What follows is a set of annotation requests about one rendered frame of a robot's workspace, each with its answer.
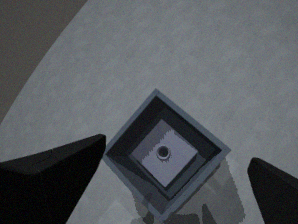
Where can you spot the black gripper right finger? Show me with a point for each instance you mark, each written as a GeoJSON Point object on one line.
{"type": "Point", "coordinates": [275, 191]}

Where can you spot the grey open square box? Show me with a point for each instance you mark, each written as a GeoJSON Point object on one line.
{"type": "Point", "coordinates": [163, 200]}

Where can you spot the grey square plate with hole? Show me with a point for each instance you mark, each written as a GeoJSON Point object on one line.
{"type": "Point", "coordinates": [151, 154]}

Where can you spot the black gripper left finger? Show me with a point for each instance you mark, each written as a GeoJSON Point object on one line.
{"type": "Point", "coordinates": [44, 188]}

